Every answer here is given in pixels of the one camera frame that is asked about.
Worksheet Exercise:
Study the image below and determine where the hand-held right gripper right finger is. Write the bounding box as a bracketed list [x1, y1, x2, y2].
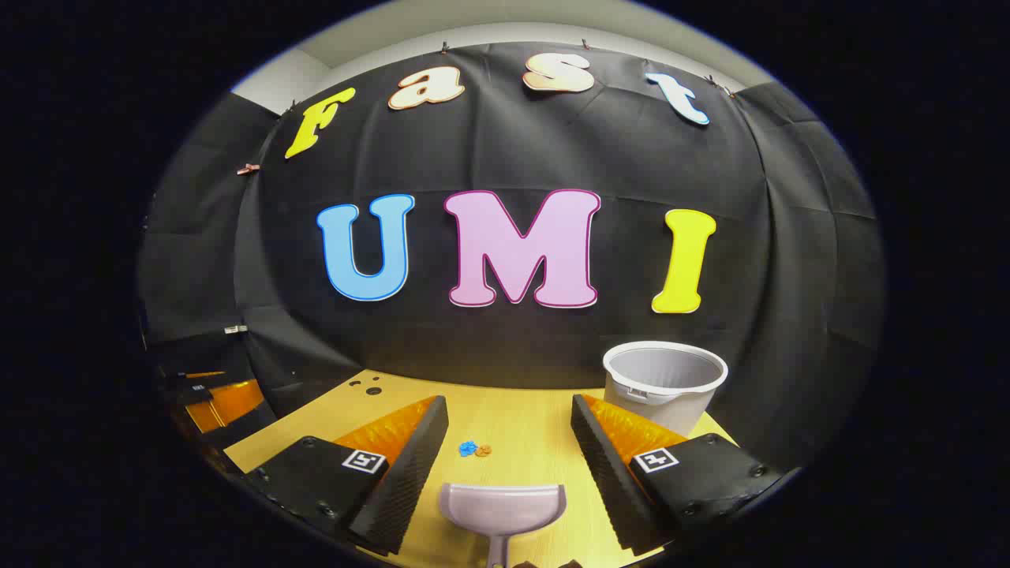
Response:
[570, 393, 786, 557]

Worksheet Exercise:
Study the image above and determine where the white ribbed garbage bin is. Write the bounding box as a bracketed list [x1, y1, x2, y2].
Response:
[603, 341, 728, 439]

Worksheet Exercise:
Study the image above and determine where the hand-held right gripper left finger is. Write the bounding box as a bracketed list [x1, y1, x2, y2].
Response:
[245, 394, 449, 557]

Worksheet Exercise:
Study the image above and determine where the pale pink dustpan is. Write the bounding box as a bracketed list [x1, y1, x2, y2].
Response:
[439, 483, 567, 568]

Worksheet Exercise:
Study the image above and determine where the black backdrop cloth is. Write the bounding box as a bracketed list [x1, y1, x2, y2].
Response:
[138, 41, 885, 474]

